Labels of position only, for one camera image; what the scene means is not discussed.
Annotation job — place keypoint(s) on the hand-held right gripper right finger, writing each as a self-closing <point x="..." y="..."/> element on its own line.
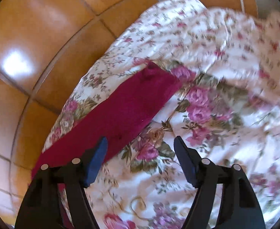
<point x="185" y="163"/>

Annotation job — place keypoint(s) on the dark red garment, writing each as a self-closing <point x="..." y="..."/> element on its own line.
<point x="121" y="109"/>

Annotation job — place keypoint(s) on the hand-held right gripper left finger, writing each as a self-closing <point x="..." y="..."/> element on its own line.
<point x="96" y="163"/>

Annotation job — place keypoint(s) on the floral bed blanket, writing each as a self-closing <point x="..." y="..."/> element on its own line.
<point x="202" y="105"/>

